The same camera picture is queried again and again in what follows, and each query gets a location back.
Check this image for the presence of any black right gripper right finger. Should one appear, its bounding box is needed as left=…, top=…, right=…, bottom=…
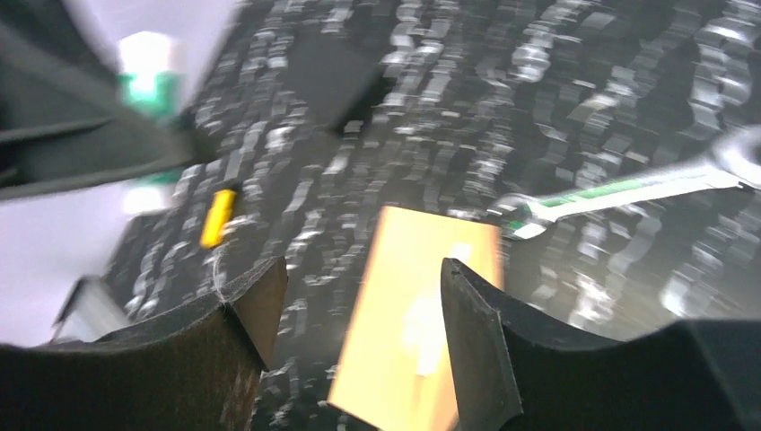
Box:
left=441, top=259, right=760, bottom=430

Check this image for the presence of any green white glue stick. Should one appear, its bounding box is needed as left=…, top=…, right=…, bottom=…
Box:
left=118, top=31, right=184, bottom=215

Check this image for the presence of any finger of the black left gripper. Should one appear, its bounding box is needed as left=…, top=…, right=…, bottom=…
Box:
left=1, top=1, right=214, bottom=199

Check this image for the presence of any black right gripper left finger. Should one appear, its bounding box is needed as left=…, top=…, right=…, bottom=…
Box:
left=1, top=257, right=288, bottom=430

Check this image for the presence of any silver open-end wrench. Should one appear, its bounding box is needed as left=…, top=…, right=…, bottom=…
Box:
left=486, top=125, right=760, bottom=241

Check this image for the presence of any yellow marker pen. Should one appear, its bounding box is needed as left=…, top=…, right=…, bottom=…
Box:
left=199, top=188, right=238, bottom=249

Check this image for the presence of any orange paper envelope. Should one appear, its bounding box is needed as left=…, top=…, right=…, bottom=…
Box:
left=328, top=207, right=503, bottom=430

